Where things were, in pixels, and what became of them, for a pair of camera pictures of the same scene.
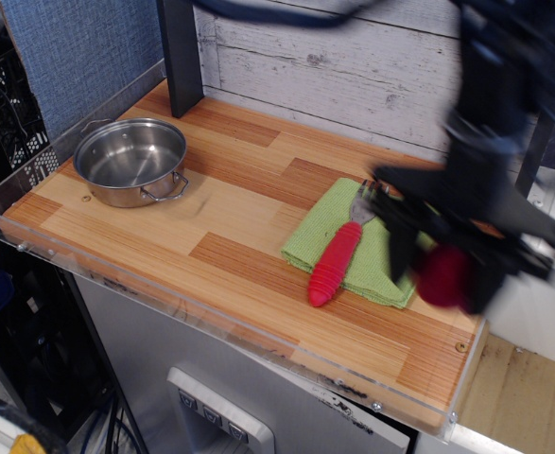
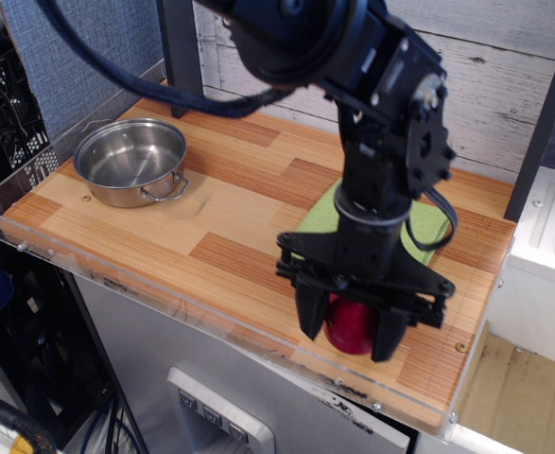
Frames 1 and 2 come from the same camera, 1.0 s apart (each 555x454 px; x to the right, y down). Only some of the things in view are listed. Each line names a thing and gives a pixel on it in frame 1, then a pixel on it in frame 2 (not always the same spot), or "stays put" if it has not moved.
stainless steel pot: [118, 160] stays put
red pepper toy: [444, 276] to [349, 326]
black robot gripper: [479, 188] to [363, 255]
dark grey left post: [179, 38] stays put
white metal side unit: [542, 320] stays put
